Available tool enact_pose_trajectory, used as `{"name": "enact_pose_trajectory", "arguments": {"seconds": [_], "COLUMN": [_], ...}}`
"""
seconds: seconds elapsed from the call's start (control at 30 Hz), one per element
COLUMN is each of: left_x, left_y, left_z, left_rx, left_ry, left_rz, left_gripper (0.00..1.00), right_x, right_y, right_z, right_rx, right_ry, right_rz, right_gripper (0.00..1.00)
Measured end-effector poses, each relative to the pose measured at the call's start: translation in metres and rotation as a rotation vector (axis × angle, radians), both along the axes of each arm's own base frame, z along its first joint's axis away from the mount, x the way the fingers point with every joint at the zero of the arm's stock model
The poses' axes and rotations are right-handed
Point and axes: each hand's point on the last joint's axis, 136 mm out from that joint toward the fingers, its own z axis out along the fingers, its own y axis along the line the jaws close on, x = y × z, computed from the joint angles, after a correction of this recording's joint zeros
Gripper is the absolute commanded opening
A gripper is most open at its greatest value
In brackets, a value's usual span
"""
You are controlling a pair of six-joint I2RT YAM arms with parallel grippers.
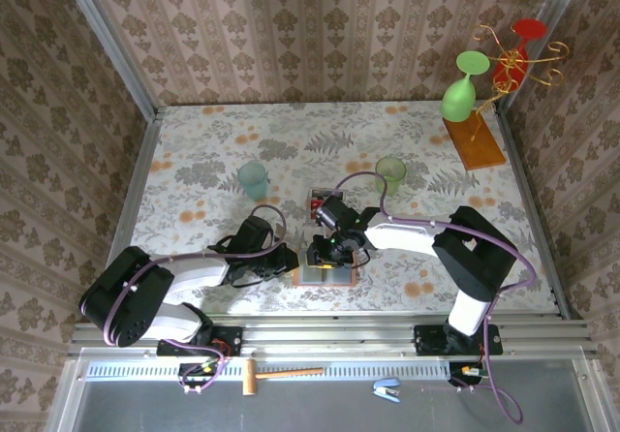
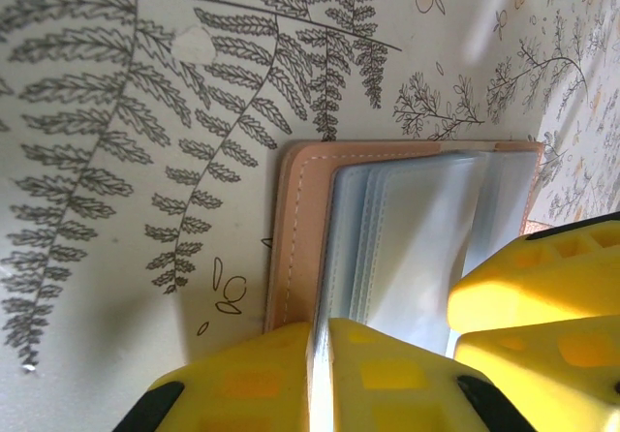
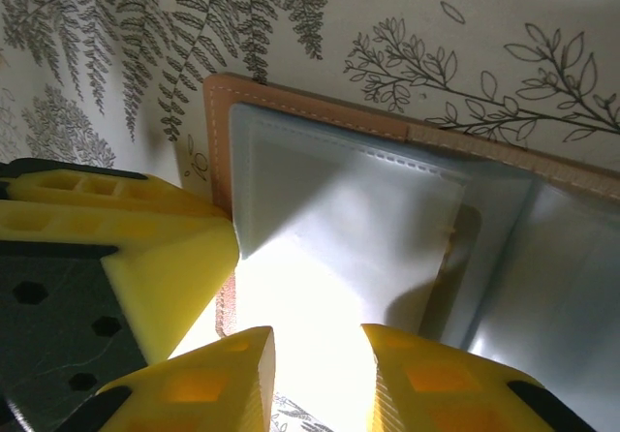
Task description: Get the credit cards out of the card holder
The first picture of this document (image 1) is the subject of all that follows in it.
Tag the wooden mallet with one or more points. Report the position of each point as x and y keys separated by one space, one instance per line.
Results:
x=249 y=376

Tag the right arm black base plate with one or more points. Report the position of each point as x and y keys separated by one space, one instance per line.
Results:
x=426 y=340

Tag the aluminium table side rail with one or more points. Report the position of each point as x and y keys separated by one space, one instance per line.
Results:
x=533 y=209
x=130 y=209

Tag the teal plastic cup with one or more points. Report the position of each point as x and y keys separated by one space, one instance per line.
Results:
x=254 y=182

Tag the blue stapler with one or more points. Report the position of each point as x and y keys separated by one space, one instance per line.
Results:
x=387 y=384

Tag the grey metal panel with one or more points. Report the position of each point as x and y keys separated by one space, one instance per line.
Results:
x=339 y=412

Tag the green plastic wine glass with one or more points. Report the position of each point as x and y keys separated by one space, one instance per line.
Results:
x=457 y=98

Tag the dark grey credit card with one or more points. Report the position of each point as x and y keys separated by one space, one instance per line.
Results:
x=323 y=194

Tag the clear acrylic box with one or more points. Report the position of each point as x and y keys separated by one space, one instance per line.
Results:
x=311 y=215

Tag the green plastic cup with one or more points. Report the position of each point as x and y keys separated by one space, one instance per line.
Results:
x=390 y=175

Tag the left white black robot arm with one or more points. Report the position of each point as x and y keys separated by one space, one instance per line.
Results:
x=194 y=272

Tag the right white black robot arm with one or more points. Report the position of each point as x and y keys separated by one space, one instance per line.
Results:
x=402 y=236

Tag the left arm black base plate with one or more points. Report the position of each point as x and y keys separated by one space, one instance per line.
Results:
x=227 y=340

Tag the red credit card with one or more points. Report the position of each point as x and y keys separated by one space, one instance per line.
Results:
x=316 y=205

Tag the red plastic wine glass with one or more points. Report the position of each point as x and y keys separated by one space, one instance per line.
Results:
x=528 y=29

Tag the aluminium rail frame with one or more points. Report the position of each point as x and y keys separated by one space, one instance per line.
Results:
x=329 y=337

